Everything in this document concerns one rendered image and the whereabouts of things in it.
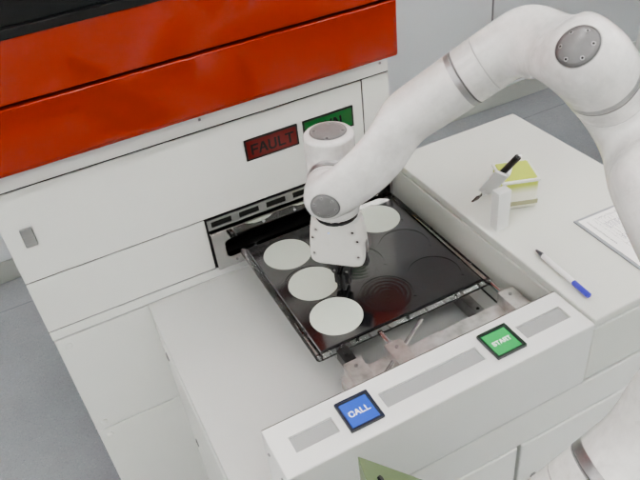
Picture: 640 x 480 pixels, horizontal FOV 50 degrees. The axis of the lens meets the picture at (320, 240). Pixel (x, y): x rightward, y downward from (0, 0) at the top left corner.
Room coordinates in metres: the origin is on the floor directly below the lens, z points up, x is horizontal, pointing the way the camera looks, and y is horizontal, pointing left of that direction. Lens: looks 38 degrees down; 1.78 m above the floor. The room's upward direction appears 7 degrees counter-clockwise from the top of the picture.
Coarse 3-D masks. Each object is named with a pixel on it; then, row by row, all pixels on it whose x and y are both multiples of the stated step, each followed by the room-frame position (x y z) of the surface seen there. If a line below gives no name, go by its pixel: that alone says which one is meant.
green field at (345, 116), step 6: (330, 114) 1.27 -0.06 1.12; (336, 114) 1.28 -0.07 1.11; (342, 114) 1.28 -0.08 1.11; (348, 114) 1.29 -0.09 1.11; (312, 120) 1.26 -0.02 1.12; (318, 120) 1.26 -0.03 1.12; (324, 120) 1.27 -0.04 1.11; (330, 120) 1.27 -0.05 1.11; (336, 120) 1.28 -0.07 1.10; (342, 120) 1.28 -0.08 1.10; (348, 120) 1.29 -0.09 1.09; (306, 126) 1.25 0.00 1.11
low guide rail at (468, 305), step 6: (468, 294) 0.97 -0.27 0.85; (456, 300) 0.97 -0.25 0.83; (462, 300) 0.96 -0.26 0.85; (468, 300) 0.95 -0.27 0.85; (474, 300) 0.95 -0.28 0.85; (462, 306) 0.96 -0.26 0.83; (468, 306) 0.94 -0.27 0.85; (474, 306) 0.94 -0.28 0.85; (480, 306) 0.93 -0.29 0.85; (468, 312) 0.94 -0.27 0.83; (474, 312) 0.92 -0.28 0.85
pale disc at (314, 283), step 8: (296, 272) 1.04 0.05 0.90; (304, 272) 1.04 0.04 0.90; (312, 272) 1.03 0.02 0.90; (320, 272) 1.03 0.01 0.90; (328, 272) 1.03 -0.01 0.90; (296, 280) 1.02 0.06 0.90; (304, 280) 1.02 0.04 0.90; (312, 280) 1.01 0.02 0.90; (320, 280) 1.01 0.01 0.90; (328, 280) 1.01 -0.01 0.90; (296, 288) 1.00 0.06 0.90; (304, 288) 0.99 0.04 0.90; (312, 288) 0.99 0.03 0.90; (320, 288) 0.99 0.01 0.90; (328, 288) 0.98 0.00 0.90; (336, 288) 0.98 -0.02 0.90; (296, 296) 0.97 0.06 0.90; (304, 296) 0.97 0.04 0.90; (312, 296) 0.96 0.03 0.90; (320, 296) 0.96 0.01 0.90
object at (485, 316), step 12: (480, 312) 0.89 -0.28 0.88; (492, 312) 0.88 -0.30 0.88; (504, 312) 0.88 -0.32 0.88; (456, 324) 0.87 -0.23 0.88; (468, 324) 0.86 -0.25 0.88; (480, 324) 0.86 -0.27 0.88; (432, 336) 0.84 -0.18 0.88; (444, 336) 0.84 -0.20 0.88; (456, 336) 0.84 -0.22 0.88; (420, 348) 0.82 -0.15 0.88; (432, 348) 0.82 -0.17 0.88; (384, 360) 0.80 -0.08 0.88; (348, 384) 0.76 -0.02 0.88
